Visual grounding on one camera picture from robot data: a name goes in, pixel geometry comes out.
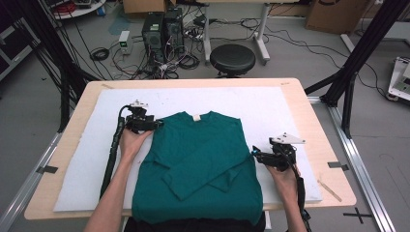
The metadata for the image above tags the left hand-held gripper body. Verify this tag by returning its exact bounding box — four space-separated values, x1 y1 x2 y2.
124 100 157 135

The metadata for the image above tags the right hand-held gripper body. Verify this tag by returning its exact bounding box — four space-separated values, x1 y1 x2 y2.
264 131 307 173

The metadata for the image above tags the green long-sleeve shirt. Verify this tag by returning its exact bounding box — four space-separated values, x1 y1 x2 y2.
131 110 265 226

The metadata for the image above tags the person's left hand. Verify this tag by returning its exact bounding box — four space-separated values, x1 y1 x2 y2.
119 128 154 162

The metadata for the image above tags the person's right hand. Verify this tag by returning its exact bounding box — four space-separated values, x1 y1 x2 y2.
265 162 303 204

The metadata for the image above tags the black tape piece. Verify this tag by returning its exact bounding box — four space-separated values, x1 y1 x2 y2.
36 164 59 175
328 161 350 172

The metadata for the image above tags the beige wooden strip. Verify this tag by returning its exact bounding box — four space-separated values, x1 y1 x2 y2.
317 179 343 203

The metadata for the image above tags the white foam mat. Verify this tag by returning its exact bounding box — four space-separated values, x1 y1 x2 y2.
52 86 323 213

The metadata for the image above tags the small white power unit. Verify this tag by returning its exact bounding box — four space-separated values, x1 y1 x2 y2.
118 30 133 55

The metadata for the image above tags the black computer tower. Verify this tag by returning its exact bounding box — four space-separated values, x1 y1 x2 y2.
141 12 166 64
163 8 186 54

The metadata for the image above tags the black tape cross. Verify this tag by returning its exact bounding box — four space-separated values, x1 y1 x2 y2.
342 207 373 225

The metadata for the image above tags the black round stool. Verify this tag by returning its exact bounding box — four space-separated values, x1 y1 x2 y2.
209 43 257 79

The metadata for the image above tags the person's dark clothing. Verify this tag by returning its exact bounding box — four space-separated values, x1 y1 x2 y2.
124 212 267 232

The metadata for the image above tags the low cardboard box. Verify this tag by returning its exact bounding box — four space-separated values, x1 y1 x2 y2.
122 0 177 15

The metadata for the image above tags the round white table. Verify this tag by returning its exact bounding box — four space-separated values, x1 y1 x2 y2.
44 0 107 20

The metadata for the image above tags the white machine base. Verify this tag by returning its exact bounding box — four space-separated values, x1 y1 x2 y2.
386 57 410 102

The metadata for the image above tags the large cardboard box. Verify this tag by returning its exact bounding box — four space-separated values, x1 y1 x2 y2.
305 0 371 36

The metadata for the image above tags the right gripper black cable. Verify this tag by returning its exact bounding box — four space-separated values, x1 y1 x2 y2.
288 160 313 232

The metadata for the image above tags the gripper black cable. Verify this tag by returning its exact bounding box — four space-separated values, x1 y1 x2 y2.
99 104 132 200
288 160 313 232

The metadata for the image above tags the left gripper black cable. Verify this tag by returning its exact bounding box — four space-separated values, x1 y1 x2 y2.
99 104 132 200

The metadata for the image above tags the tangle of floor cables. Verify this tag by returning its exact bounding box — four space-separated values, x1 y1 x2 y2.
109 42 201 81

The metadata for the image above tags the aluminium floor rail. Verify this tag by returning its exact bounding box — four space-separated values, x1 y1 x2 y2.
0 131 63 232
307 96 396 232

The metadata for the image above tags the coiled black cable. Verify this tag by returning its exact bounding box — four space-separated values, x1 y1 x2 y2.
89 46 110 62

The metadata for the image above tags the black metal frame post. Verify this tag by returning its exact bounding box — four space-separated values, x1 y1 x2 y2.
304 0 410 139
9 0 101 133

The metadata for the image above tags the white desk frame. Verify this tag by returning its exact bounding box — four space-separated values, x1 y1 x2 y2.
196 0 303 67

